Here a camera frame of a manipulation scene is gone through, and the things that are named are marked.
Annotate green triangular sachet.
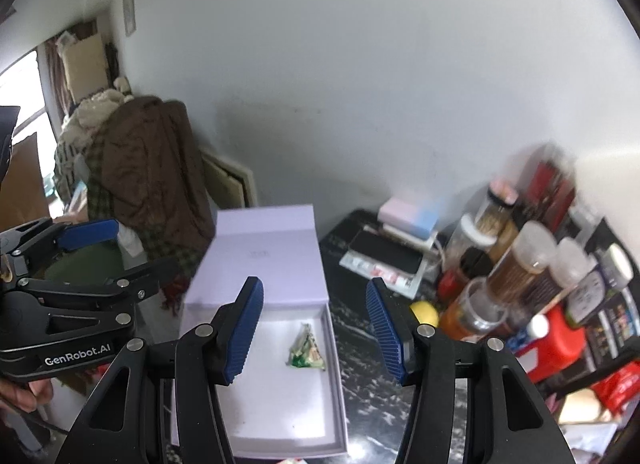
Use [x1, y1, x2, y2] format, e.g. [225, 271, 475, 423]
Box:
[286, 322, 327, 372]

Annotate cardboard box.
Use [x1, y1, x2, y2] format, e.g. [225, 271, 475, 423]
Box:
[59, 32, 113, 100]

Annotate tall clear jar brown contents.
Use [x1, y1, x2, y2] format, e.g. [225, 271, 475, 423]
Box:
[486, 221, 559, 315]
[549, 238, 596, 291]

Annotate pink and blue power bank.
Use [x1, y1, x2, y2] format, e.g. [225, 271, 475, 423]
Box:
[377, 196, 439, 241]

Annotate person's left hand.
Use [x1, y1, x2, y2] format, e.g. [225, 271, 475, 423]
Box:
[0, 376, 55, 414]

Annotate black smartphone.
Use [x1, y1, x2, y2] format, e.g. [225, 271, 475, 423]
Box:
[347, 230, 425, 275]

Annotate glass jar with orange contents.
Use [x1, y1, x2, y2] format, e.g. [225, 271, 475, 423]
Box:
[439, 277, 507, 343]

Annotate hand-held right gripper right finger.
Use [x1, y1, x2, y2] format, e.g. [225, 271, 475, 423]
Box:
[365, 278, 576, 464]

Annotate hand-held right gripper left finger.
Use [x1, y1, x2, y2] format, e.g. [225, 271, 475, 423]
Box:
[54, 276, 265, 464]

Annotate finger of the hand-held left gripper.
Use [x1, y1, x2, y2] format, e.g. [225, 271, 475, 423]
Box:
[17, 260, 179, 307]
[0, 218, 121, 265]

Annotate beige board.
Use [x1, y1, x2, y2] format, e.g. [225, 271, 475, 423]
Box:
[199, 148, 259, 211]

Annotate red plastic canister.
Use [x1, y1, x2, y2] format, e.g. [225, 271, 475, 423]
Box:
[514, 306, 587, 386]

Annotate jar with pink lid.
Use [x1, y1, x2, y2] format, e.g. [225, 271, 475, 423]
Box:
[471, 179, 519, 245]

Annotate lavender gift box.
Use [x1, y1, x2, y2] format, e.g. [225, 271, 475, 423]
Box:
[170, 204, 349, 460]

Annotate cream fluffy cloth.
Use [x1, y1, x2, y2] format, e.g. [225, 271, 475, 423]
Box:
[61, 76, 135, 145]

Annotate white and blue bottle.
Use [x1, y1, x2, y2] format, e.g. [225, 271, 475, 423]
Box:
[564, 270, 617, 329]

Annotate black display box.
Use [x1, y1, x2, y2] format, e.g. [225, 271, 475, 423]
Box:
[575, 216, 640, 376]

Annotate yellow lemon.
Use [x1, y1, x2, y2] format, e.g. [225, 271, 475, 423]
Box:
[410, 300, 440, 329]

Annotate red plastic bag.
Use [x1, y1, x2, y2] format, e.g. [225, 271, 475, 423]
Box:
[592, 361, 640, 412]

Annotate brown quilted blanket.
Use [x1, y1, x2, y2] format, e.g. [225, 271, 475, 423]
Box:
[84, 96, 217, 295]

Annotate jar with white lid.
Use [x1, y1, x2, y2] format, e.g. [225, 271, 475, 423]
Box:
[444, 214, 502, 271]

